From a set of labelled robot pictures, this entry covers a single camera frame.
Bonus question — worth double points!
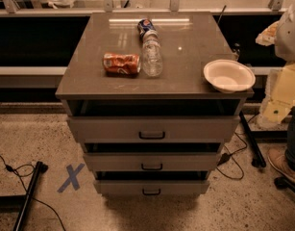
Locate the black floor cable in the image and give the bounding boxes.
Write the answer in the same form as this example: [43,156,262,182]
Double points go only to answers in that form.
[215,113,260,181]
[0,147,67,231]

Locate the blue tape cross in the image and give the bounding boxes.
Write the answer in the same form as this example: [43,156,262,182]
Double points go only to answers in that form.
[58,163,85,193]

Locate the brown shoe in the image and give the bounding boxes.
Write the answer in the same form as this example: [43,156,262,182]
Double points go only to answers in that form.
[267,149,295,183]

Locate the black floor cable left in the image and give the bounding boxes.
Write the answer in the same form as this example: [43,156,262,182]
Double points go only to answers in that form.
[0,147,67,231]

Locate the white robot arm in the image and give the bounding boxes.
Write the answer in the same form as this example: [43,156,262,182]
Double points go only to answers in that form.
[275,1,295,62]

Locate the grey drawer cabinet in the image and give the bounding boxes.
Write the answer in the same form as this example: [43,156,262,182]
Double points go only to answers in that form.
[56,12,255,196]

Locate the clear plastic water bottle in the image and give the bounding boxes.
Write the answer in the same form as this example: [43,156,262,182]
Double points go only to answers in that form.
[142,32,163,77]

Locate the white paper bowl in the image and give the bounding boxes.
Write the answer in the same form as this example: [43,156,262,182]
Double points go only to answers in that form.
[203,60,256,93]

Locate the black stand leg right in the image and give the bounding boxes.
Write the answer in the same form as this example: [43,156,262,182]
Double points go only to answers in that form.
[239,112,266,167]

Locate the grey top drawer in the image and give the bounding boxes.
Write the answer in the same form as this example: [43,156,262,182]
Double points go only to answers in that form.
[67,115,239,143]

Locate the grey bottom drawer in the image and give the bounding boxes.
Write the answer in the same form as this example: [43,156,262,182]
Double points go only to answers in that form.
[94,180,209,195]

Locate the black stand leg left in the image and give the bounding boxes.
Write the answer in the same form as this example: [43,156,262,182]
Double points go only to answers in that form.
[13,161,48,231]

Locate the blue pepsi can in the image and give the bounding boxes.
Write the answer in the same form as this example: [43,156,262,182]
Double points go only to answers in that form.
[137,19,157,39]

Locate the black antenna rod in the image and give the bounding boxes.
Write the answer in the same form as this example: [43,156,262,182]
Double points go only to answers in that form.
[216,5,227,25]

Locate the black stand leg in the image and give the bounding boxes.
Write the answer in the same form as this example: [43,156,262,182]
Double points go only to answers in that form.
[13,161,48,231]
[239,112,266,167]

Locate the person leg dark trousers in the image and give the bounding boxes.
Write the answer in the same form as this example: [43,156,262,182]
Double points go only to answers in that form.
[285,107,295,170]

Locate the black floor cable right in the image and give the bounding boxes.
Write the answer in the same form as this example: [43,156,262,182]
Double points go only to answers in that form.
[215,113,260,181]

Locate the crushed orange soda can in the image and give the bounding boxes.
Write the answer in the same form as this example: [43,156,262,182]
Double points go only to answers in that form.
[102,53,140,75]

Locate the grey drawer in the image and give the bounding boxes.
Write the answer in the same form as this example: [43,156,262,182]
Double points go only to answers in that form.
[84,153,220,171]
[94,180,209,195]
[67,115,239,143]

